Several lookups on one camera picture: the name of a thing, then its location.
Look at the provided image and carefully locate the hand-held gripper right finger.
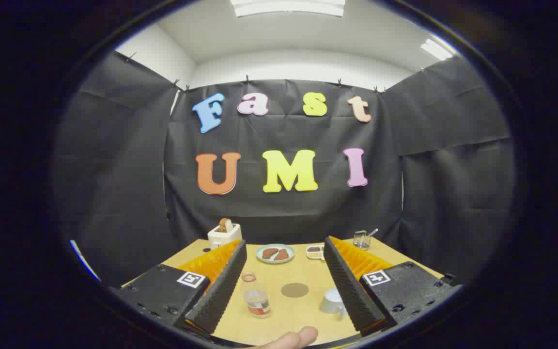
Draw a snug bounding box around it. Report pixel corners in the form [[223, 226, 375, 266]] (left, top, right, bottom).
[[323, 236, 463, 337]]

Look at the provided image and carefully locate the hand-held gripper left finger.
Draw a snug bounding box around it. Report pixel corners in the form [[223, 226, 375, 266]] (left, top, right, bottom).
[[109, 239, 248, 336]]

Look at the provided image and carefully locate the white cup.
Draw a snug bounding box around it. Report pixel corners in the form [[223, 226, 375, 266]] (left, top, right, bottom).
[[319, 288, 348, 320]]

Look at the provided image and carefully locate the pale cloudy juice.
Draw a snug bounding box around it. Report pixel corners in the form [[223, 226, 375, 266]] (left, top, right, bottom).
[[244, 290, 269, 306]]

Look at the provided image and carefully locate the clear bottle with red label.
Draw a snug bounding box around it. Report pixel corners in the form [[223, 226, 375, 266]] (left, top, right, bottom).
[[241, 271, 272, 319]]

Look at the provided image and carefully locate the brown round coaster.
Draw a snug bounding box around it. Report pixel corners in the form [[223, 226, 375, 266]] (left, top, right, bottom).
[[281, 283, 309, 298]]

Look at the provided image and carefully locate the pale green plate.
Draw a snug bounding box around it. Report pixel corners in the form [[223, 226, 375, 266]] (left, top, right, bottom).
[[255, 243, 295, 264]]

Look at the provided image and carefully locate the white toaster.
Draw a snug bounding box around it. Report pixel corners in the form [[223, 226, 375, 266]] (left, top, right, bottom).
[[207, 223, 243, 250]]

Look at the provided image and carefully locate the wooden table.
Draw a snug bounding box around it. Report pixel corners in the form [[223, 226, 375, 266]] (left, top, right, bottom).
[[122, 237, 444, 347]]

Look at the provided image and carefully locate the small ceiling light panel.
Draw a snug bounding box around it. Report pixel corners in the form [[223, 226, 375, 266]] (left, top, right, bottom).
[[420, 38, 454, 61]]

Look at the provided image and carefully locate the large ceiling light panel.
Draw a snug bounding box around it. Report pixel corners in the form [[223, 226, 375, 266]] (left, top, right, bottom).
[[231, 0, 346, 18]]

